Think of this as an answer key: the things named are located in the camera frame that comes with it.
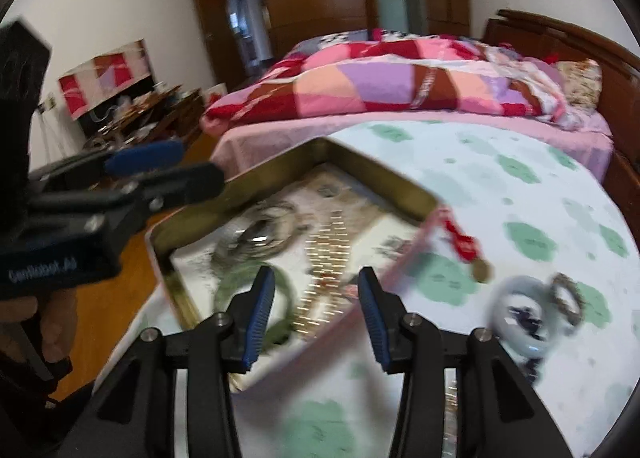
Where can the red knot coin charm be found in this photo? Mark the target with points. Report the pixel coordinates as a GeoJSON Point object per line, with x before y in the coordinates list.
{"type": "Point", "coordinates": [465, 243]}

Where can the pink bed sheet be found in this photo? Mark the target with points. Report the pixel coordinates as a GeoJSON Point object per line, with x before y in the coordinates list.
{"type": "Point", "coordinates": [310, 130]}

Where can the patchwork quilt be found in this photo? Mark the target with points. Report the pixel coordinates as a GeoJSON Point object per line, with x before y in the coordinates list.
{"type": "Point", "coordinates": [380, 83]}

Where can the floral pillow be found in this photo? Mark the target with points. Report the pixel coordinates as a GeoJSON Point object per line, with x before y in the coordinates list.
{"type": "Point", "coordinates": [582, 83]}

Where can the person's left hand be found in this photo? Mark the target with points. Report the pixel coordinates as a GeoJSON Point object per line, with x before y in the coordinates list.
{"type": "Point", "coordinates": [55, 323]}

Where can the green jade bangle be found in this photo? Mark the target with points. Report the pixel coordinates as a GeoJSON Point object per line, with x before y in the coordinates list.
{"type": "Point", "coordinates": [289, 295]}

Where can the wooden headboard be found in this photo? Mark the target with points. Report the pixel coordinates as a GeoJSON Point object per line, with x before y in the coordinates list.
{"type": "Point", "coordinates": [615, 73]}

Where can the white jade bangle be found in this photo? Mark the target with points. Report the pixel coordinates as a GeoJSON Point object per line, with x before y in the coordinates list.
{"type": "Point", "coordinates": [520, 285]}

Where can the pink metal tin box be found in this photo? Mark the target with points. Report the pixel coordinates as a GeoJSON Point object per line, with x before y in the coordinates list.
{"type": "Point", "coordinates": [280, 165]}

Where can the metal watch band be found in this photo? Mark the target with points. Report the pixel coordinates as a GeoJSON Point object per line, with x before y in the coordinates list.
{"type": "Point", "coordinates": [327, 258]}

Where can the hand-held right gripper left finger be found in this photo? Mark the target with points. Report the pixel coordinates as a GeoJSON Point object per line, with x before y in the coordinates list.
{"type": "Point", "coordinates": [257, 320]}

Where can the cloth covered television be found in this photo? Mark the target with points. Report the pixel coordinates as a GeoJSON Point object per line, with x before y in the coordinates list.
{"type": "Point", "coordinates": [107, 75]}

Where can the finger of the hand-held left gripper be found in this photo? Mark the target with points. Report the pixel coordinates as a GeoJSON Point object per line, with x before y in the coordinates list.
{"type": "Point", "coordinates": [145, 155]}
{"type": "Point", "coordinates": [190, 183]}

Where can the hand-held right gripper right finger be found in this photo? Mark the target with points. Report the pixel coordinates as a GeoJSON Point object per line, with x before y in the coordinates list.
{"type": "Point", "coordinates": [374, 323]}

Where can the wooden television cabinet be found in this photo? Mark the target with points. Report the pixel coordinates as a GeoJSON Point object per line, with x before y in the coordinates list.
{"type": "Point", "coordinates": [165, 113]}

